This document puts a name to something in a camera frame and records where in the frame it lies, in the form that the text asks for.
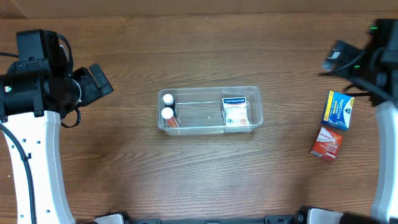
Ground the orange Redoxon tube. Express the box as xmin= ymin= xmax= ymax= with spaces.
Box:
xmin=161 ymin=107 xmax=178 ymax=128

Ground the red medicine box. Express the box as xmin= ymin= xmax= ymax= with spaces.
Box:
xmin=309 ymin=127 xmax=343 ymax=161

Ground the dark bottle white cap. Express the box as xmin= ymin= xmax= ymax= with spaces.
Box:
xmin=162 ymin=94 xmax=177 ymax=118

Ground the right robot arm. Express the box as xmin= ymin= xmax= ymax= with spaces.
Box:
xmin=323 ymin=19 xmax=397 ymax=223

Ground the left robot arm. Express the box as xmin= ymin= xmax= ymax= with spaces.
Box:
xmin=1 ymin=29 xmax=113 ymax=223

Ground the clear plastic container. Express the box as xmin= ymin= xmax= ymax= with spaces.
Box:
xmin=157 ymin=86 xmax=264 ymax=136

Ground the blue VapoDrops box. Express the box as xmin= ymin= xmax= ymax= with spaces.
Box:
xmin=321 ymin=91 xmax=354 ymax=130

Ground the white Hansaplast plaster box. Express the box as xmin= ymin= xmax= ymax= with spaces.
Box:
xmin=222 ymin=97 xmax=250 ymax=127

